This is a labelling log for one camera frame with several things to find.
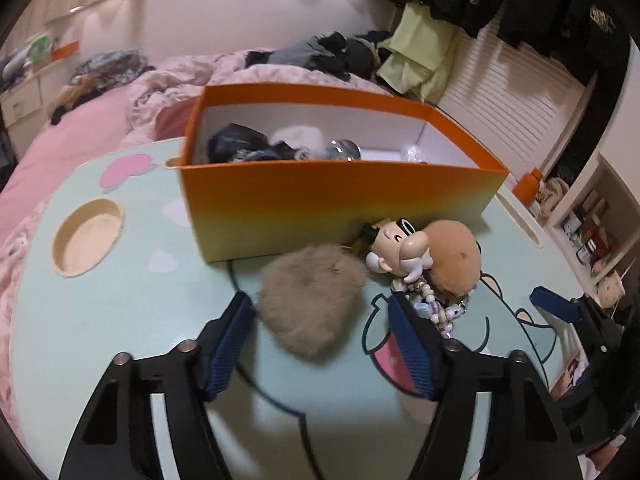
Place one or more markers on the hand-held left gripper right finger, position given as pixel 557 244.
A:
pixel 412 350

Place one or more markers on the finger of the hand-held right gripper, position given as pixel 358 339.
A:
pixel 550 305

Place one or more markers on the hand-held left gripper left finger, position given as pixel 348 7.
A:
pixel 232 340

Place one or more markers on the taupe fur pompom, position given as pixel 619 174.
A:
pixel 310 300

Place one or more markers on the brown plush ball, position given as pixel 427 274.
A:
pixel 450 255

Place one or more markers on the small doll figure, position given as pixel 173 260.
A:
pixel 395 245

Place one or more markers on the orange cardboard box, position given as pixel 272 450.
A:
pixel 325 205

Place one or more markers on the black lace-trimmed scrunchie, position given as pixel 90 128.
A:
pixel 282 152

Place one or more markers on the clear plastic wrap ball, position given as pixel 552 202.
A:
pixel 412 152

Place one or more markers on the black pouch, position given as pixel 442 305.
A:
pixel 235 142

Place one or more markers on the white fluffy pompom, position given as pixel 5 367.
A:
pixel 295 136

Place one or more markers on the beige crumpled cloth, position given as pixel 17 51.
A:
pixel 552 197

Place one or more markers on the orange bottle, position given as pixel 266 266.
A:
pixel 527 187

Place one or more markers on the white shelf unit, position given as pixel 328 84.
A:
pixel 585 180

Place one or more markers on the pink floral blanket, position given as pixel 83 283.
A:
pixel 180 80

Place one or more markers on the light green garment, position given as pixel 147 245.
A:
pixel 415 50

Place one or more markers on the black and white patterned cloth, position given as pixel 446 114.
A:
pixel 110 67

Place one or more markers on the pile of dark clothes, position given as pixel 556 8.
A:
pixel 325 52

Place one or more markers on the white cabinet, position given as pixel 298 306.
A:
pixel 20 105

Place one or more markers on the orange box lid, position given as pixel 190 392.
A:
pixel 65 49

